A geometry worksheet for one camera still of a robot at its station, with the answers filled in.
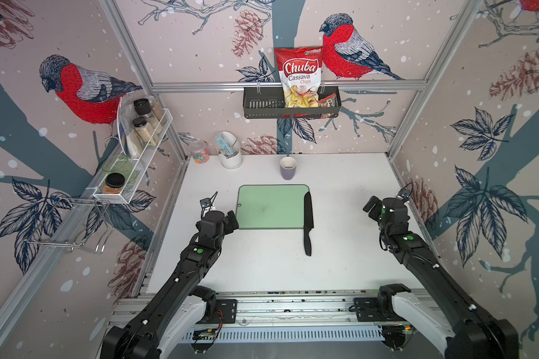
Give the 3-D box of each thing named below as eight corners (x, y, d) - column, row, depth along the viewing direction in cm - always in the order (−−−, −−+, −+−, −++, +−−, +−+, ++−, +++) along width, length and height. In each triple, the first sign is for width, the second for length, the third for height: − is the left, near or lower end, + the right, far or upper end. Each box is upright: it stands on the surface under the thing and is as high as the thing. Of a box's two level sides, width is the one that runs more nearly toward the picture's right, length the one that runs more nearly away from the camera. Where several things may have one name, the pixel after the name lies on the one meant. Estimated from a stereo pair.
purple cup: (283, 181, 112) (283, 169, 105) (279, 168, 118) (279, 156, 111) (297, 179, 113) (298, 167, 106) (292, 166, 119) (293, 154, 112)
